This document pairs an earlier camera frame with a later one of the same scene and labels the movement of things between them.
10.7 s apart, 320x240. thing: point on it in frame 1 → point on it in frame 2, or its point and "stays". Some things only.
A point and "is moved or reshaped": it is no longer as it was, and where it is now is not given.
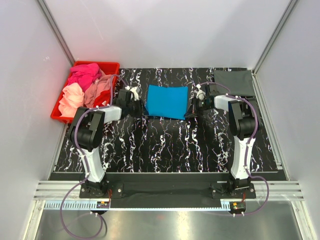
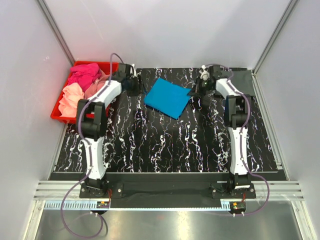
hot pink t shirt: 84,74 stays
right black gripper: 193,111 → 197,91
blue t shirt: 170,102 is moved or reshaped
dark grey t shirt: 239,82 stays
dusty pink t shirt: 102,84 stays
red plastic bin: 109,68 stays
